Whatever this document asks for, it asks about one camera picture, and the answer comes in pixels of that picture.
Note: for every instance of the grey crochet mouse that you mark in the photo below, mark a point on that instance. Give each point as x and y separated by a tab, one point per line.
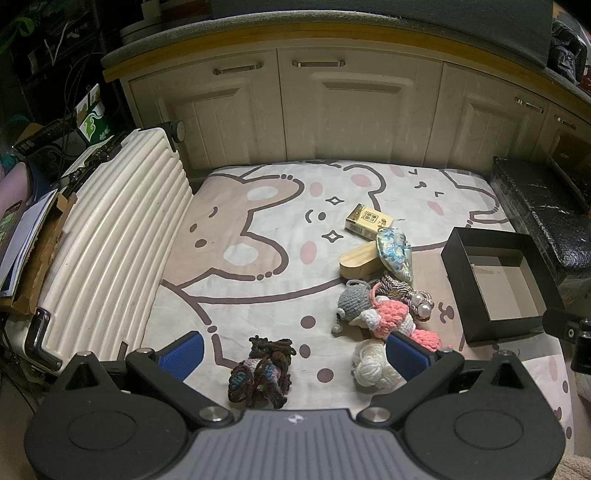
353	302

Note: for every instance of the flat brown cardboard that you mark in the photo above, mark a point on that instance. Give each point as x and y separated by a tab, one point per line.
46	258

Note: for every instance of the green printed box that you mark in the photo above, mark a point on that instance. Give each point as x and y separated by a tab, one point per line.
94	120

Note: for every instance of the cream kitchen cabinet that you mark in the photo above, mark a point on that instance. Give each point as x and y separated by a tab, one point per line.
360	115

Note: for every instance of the white radiator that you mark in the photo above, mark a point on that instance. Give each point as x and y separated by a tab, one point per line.
124	240

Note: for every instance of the dark printed carton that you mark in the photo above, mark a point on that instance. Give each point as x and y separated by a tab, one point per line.
41	138

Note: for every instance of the pink cloth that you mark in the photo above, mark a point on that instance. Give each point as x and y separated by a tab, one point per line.
14	184

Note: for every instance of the zebra pearl hair accessory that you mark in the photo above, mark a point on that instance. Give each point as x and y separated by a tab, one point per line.
401	288

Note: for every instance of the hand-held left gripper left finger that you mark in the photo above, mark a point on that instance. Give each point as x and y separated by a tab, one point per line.
182	355

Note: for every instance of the dark crochet flower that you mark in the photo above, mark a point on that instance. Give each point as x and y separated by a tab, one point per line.
263	374

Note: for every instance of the black cardboard box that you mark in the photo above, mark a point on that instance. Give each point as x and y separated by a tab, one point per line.
503	286

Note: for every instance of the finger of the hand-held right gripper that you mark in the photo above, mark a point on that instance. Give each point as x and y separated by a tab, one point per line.
558	323

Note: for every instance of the floral fabric pouch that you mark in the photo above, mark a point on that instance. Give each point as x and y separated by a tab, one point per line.
395	254

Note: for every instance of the white yarn ball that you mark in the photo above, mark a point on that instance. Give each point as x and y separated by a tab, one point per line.
369	364

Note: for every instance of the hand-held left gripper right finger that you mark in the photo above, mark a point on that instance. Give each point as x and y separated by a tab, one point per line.
406	357

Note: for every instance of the black wrapped trunk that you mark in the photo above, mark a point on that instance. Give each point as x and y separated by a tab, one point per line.
540	207

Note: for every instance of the white papers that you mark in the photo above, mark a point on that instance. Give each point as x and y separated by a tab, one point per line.
32	230

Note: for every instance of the dark folded jacket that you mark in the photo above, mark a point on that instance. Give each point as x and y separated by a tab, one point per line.
568	46

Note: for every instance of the small yellow box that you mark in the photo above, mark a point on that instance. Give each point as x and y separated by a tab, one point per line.
364	220

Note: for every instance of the oval wooden box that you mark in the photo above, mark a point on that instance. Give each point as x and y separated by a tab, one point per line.
358	263

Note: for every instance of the white kitchen appliance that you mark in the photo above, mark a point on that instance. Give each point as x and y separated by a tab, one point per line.
138	30

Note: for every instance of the grey fleece cloth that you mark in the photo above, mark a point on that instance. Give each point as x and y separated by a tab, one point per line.
577	468

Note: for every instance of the grey countertop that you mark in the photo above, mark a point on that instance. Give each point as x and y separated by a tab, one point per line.
277	27

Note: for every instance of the pink crochet doll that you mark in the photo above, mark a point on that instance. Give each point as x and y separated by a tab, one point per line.
392	316

